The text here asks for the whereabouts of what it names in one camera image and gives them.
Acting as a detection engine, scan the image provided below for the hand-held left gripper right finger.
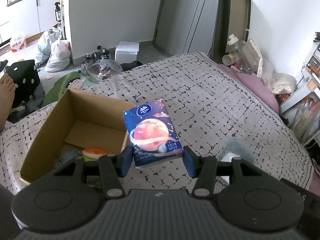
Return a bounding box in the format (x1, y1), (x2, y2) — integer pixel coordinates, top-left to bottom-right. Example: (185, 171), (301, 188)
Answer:
(184, 145), (283, 198)

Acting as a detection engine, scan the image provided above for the crumpled white bag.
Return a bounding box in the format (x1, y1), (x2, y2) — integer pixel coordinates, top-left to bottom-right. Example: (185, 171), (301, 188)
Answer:
(260, 62), (298, 96)

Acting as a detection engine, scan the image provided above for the white kitchen cabinet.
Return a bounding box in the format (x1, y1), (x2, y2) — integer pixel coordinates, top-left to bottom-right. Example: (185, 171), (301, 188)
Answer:
(0, 0), (63, 48)

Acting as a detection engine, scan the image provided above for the brown cardboard box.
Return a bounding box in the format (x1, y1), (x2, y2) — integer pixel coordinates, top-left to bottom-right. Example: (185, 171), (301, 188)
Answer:
(19, 88), (131, 183)

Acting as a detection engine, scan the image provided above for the red and white snack bag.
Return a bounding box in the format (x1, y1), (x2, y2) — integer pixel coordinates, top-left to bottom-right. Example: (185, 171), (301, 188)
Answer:
(10, 34), (27, 53)

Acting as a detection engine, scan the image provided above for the blue tissue pack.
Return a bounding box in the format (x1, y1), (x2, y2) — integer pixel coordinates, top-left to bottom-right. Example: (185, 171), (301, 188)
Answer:
(123, 99), (185, 168)

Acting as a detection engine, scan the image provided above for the white wire rack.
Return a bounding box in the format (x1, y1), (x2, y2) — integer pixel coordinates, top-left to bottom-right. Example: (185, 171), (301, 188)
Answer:
(58, 0), (67, 41)

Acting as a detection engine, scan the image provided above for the white desk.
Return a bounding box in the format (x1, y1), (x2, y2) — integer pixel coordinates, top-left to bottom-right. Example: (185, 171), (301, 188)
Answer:
(279, 66), (320, 143)

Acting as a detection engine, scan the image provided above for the grey closet door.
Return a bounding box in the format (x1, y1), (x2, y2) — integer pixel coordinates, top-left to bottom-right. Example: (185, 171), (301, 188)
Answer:
(154, 0), (231, 56)

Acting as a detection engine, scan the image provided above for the person's bare foot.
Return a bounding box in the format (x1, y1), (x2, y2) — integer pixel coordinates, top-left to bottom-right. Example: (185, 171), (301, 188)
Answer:
(0, 73), (15, 133)

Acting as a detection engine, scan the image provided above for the pink pillow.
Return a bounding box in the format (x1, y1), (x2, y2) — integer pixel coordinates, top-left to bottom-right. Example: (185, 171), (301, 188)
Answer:
(217, 64), (279, 113)

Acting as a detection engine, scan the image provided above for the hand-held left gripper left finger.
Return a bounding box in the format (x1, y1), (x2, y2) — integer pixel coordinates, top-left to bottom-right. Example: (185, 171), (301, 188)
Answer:
(35, 145), (133, 198)

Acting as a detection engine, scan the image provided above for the clear drawer organizer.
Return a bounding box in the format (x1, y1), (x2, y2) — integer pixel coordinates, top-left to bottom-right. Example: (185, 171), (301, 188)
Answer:
(302, 41), (320, 73)

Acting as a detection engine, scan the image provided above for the flat cardboard panel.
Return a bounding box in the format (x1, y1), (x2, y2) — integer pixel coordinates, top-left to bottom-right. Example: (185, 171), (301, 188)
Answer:
(209, 0), (251, 58)

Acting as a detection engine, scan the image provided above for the light blue fluffy plush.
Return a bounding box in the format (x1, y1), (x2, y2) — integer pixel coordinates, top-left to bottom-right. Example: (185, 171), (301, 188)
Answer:
(216, 137), (256, 185)

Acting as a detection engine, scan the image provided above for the white box appliance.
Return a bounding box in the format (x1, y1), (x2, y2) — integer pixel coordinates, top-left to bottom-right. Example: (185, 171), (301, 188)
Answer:
(115, 41), (140, 65)

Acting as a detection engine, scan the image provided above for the black polka-dot cushion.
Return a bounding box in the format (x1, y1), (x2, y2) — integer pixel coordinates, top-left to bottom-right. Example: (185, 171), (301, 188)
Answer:
(7, 60), (41, 108)

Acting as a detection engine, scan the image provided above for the blue-grey cloth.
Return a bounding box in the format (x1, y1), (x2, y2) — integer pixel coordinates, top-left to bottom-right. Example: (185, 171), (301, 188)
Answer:
(60, 150), (84, 164)

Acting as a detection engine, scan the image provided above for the green cartoon mat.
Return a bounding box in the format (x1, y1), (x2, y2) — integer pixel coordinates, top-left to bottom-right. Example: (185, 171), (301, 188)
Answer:
(43, 71), (83, 106)

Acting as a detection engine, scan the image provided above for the dark spray bottle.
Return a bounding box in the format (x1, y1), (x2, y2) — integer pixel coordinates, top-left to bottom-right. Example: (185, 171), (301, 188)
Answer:
(54, 2), (62, 22)

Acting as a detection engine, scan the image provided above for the clear plastic jar white lid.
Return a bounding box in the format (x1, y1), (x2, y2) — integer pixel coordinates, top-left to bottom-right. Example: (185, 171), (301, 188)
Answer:
(227, 34), (248, 56)

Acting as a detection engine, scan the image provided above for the black cloth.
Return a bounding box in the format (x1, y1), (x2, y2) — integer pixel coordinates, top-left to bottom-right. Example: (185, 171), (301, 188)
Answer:
(120, 60), (144, 73)

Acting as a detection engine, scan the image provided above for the paper cup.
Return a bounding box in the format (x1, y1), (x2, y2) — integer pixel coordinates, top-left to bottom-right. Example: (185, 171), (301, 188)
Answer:
(222, 54), (236, 66)

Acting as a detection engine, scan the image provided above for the crumpled clear plastic bag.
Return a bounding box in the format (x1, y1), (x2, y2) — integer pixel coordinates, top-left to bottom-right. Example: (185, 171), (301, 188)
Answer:
(240, 39), (264, 75)

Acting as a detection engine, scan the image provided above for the grey-white plastic bag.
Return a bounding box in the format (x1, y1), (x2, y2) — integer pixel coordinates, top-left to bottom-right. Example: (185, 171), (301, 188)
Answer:
(34, 29), (62, 63)

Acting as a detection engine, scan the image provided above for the orange toast plush toy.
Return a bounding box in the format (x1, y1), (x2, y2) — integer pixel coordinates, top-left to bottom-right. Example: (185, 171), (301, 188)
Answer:
(82, 147), (110, 161)

